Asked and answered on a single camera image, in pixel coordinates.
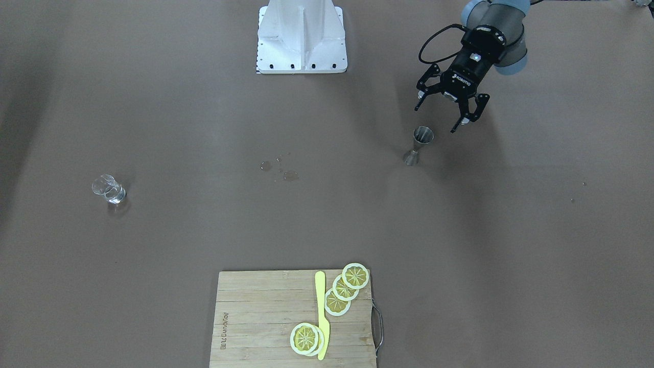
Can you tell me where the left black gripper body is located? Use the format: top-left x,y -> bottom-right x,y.
440,26 -> 507,102

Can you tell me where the steel jigger shaker cup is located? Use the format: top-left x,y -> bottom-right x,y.
403,126 -> 435,166

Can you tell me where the clear glass measuring cup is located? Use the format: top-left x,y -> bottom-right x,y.
91,174 -> 126,205

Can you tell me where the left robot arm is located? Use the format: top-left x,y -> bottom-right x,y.
414,1 -> 532,133

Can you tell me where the yellow plastic knife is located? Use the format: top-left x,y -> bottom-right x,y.
314,270 -> 330,361

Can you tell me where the lemon slice on board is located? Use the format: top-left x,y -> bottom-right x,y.
288,323 -> 318,356

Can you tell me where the wooden cutting board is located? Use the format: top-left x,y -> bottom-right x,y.
209,270 -> 382,367

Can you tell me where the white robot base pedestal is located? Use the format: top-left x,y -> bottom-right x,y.
255,1 -> 348,74

